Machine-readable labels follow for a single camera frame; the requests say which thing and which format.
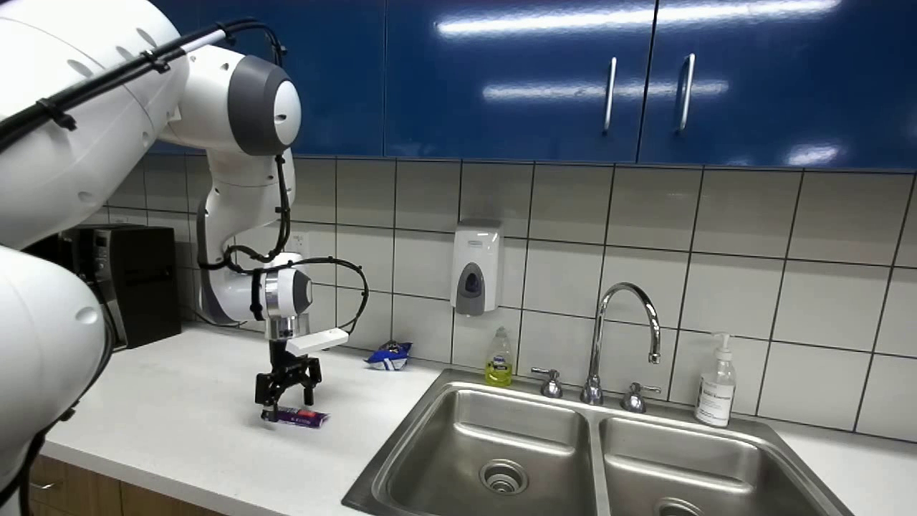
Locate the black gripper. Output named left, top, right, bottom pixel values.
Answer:
left=253, top=319, right=326, bottom=416

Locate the purple snack bar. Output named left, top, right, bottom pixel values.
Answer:
left=258, top=403, right=333, bottom=430

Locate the blue snack bag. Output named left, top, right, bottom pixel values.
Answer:
left=364, top=337, right=416, bottom=376

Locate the stainless steel double sink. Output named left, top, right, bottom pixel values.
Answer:
left=339, top=366, right=857, bottom=516

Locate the black box appliance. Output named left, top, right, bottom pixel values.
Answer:
left=89, top=223, right=187, bottom=350

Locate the wooden base cabinet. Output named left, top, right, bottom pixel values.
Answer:
left=13, top=453, right=222, bottom=516

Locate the yellow dish soap bottle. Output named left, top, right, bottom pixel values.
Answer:
left=479, top=324, right=519, bottom=389

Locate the chrome faucet knob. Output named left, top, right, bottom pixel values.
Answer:
left=529, top=363, right=566, bottom=402
left=615, top=379, right=649, bottom=416

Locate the blue glossy cabinet door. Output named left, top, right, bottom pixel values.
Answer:
left=151, top=0, right=389, bottom=161
left=635, top=0, right=917, bottom=175
left=382, top=0, right=659, bottom=168

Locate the chrome gooseneck faucet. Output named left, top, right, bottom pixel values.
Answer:
left=579, top=277, right=667, bottom=407

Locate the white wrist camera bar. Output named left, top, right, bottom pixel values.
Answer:
left=283, top=324, right=354, bottom=360

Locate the white wall soap dispenser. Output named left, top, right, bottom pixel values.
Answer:
left=447, top=223, right=505, bottom=319

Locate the silver cabinet door handle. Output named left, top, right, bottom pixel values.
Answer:
left=599, top=52, right=622, bottom=138
left=677, top=49, right=698, bottom=134

